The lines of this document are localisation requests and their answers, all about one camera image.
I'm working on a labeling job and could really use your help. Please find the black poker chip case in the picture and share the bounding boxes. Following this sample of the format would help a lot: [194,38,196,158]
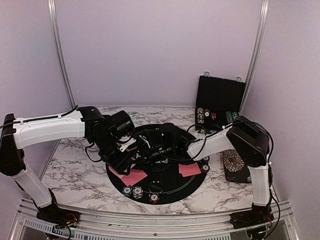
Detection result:
[195,75,246,134]

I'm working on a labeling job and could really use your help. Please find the round black poker mat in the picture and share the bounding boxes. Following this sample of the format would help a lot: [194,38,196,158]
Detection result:
[107,124,209,205]

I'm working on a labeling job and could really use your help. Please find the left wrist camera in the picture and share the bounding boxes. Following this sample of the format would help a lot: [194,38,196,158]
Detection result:
[110,110,134,139]

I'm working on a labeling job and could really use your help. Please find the clear round dealer button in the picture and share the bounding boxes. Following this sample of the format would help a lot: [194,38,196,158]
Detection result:
[148,181,164,193]

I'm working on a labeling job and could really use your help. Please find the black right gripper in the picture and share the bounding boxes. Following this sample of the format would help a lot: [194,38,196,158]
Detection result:
[130,143,175,171]

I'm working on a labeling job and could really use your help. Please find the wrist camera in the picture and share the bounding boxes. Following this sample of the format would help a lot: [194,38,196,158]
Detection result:
[159,122,184,150]
[110,110,134,139]

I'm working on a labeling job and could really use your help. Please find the black floral rectangular tray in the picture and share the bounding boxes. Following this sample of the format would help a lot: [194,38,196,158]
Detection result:
[222,149,252,184]

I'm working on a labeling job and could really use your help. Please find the green chips in case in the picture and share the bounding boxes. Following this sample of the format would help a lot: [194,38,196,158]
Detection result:
[225,111,239,124]

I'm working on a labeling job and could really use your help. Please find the red playing card deck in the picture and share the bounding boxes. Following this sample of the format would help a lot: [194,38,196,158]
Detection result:
[109,168,126,179]

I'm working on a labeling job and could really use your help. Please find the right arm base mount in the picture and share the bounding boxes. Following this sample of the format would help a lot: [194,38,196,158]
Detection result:
[229,204,274,229]

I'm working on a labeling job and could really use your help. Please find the right aluminium frame post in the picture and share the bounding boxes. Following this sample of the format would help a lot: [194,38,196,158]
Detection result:
[240,0,270,113]

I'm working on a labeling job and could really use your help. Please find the aluminium frame post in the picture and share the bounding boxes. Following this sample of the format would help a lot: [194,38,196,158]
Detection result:
[47,0,76,108]
[240,0,270,113]

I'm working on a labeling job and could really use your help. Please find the aluminium front rail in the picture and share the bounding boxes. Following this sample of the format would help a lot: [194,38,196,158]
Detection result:
[9,199,300,240]

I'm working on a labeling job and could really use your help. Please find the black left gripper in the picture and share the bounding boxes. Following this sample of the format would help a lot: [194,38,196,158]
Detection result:
[93,132,133,176]

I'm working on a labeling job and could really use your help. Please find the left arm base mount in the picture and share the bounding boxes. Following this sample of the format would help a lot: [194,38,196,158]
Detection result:
[33,198,80,227]

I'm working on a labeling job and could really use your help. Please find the dealt red card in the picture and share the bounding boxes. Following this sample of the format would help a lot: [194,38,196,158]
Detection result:
[178,163,202,177]
[129,170,148,183]
[126,146,137,152]
[121,175,139,187]

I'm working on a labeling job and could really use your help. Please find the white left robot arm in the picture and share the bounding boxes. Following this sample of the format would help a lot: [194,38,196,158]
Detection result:
[0,106,135,223]

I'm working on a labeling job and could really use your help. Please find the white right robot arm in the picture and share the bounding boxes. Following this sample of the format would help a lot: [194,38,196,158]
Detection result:
[133,115,273,224]

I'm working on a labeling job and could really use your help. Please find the left aluminium frame post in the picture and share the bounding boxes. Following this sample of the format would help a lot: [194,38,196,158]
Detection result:
[47,0,76,108]

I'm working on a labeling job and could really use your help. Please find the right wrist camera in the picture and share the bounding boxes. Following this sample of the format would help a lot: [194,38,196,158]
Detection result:
[159,122,184,150]

